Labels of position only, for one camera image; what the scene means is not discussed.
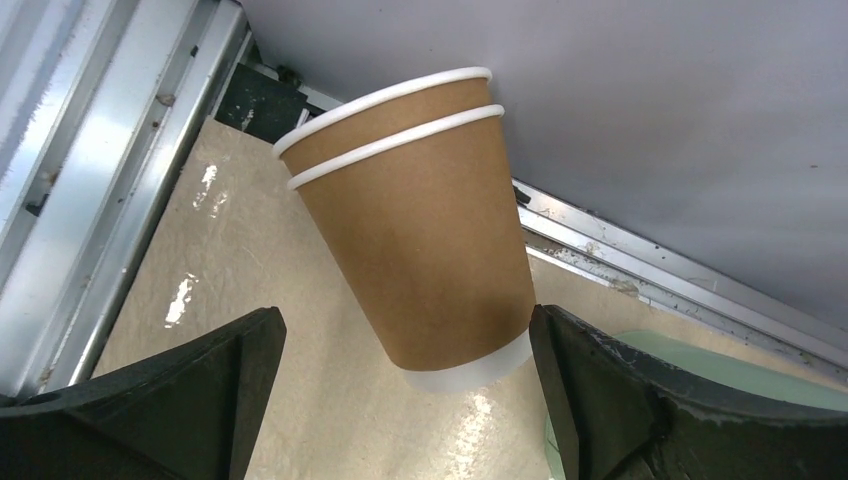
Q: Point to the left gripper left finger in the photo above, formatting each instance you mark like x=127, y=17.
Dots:
x=190, y=412

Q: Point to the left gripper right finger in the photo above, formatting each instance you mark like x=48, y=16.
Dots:
x=618, y=412

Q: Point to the brown paper cup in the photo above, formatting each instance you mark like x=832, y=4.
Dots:
x=383, y=113
x=424, y=226

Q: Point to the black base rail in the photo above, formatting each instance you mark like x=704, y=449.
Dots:
x=101, y=102

